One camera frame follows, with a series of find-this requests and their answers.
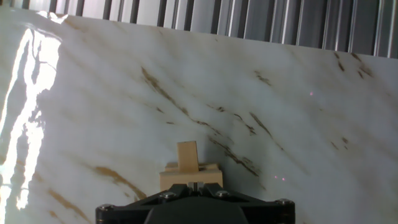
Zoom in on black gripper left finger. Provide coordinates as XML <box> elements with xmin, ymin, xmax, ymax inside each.
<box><xmin>95</xmin><ymin>182</ymin><xmax>197</xmax><ymax>216</ymax></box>

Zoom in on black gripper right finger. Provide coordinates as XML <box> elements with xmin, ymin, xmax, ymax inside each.
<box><xmin>195</xmin><ymin>182</ymin><xmax>296</xmax><ymax>213</ymax></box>

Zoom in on white marble pattern mat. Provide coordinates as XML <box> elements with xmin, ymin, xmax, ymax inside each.
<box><xmin>0</xmin><ymin>6</ymin><xmax>398</xmax><ymax>224</ymax></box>

